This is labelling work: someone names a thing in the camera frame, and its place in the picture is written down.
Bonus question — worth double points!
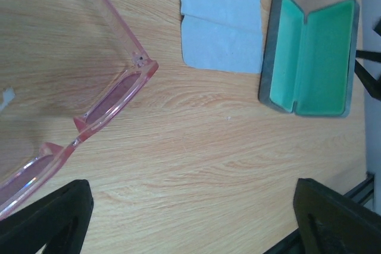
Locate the black enclosure frame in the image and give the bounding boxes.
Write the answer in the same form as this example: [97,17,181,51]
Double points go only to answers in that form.
[261,172,376,254]

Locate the pink transparent sunglasses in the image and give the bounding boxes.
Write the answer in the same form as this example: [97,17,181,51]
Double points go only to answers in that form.
[1,0,158,219]

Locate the grey glasses case green lining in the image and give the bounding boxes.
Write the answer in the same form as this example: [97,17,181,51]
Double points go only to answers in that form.
[258,0,360,117]

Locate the light blue cleaning cloth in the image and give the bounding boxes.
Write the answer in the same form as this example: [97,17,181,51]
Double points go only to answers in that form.
[180,0,263,74]

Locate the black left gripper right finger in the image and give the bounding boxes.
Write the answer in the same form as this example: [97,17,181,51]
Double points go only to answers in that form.
[293,178,381,254]

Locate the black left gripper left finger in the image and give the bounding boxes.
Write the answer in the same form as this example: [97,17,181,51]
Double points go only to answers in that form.
[1,180,94,253]

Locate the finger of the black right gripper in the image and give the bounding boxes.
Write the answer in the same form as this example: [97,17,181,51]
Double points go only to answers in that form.
[354,18,381,103]

